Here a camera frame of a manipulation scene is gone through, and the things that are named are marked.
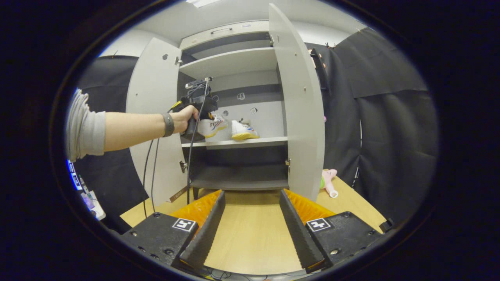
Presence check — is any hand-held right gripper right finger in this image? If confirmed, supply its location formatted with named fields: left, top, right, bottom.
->
left=279, top=189, right=385, bottom=274

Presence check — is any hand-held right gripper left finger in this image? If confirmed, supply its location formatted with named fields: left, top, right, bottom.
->
left=119, top=190, right=226, bottom=270

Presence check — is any white shoe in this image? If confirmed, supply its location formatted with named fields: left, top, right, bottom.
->
left=196, top=114, right=228, bottom=139
left=231, top=118, right=260, bottom=141

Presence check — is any grey shoe cabinet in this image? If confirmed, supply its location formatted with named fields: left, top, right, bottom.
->
left=176, top=20, right=291, bottom=199

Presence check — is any grey cabinet door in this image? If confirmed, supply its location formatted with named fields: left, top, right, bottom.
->
left=268, top=3, right=325, bottom=202
left=126, top=37, right=192, bottom=206

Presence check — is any grey cabinet drawer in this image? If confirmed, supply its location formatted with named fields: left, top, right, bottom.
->
left=180, top=20, right=270, bottom=50

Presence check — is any black wristband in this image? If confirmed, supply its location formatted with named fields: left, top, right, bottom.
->
left=162, top=113, right=175, bottom=137

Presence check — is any pink and green plush toy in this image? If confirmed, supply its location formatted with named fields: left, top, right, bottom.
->
left=320, top=169, right=339, bottom=198

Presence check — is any white and blue object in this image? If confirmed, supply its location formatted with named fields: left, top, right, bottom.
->
left=67, top=159, right=107, bottom=221

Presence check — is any black backdrop cloth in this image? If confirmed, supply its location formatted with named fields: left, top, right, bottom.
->
left=74, top=27, right=440, bottom=235

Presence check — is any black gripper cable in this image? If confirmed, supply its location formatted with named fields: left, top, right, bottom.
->
left=187, top=80, right=209, bottom=205
left=142, top=137, right=161, bottom=218

